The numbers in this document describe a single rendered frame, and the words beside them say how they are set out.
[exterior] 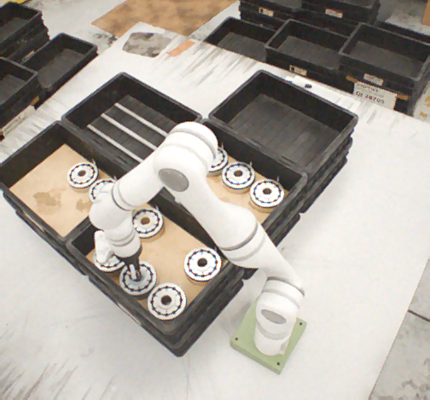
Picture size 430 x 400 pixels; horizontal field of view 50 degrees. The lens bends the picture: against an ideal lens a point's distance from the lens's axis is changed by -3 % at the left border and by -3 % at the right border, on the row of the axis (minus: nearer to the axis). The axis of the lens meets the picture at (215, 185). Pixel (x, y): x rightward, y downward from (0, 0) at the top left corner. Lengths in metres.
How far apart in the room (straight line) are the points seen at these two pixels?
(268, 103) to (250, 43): 1.24
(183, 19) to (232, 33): 0.74
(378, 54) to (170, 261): 1.65
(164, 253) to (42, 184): 0.50
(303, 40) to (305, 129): 1.20
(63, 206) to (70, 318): 0.35
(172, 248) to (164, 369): 0.34
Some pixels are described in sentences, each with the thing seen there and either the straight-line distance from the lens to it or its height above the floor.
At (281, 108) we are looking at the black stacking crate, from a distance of 1.70.
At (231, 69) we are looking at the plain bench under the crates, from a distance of 2.06.
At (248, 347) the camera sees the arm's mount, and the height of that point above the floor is 0.75.
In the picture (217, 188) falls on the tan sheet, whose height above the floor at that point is 0.83.
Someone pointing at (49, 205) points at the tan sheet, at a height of 0.83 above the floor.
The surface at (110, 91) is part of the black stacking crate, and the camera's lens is 1.75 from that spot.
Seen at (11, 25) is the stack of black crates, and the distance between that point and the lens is 3.13.
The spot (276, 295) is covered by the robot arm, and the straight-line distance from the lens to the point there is 1.02.
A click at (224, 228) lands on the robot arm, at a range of 0.85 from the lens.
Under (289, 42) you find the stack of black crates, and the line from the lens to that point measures 2.76.
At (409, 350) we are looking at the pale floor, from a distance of 2.21.
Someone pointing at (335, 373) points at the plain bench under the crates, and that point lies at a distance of 1.38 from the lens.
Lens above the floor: 2.01
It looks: 53 degrees down
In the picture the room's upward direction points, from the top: 6 degrees counter-clockwise
